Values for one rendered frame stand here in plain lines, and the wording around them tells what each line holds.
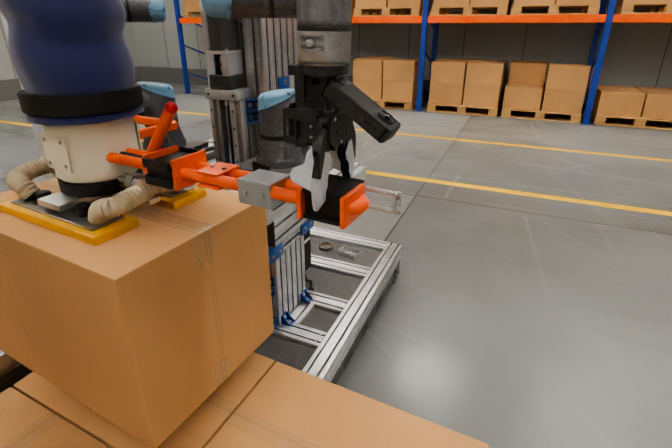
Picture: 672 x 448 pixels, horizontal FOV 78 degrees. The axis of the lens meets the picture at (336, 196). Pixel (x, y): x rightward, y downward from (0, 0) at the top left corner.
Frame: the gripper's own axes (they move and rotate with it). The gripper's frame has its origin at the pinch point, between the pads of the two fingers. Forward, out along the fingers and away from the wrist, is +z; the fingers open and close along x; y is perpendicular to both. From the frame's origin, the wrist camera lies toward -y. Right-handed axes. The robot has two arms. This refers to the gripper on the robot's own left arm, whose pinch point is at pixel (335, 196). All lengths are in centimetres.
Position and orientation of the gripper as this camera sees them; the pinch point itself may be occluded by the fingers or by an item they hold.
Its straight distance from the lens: 66.4
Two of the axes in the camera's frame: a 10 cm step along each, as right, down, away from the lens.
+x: -4.8, 3.4, -8.1
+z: -0.1, 9.2, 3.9
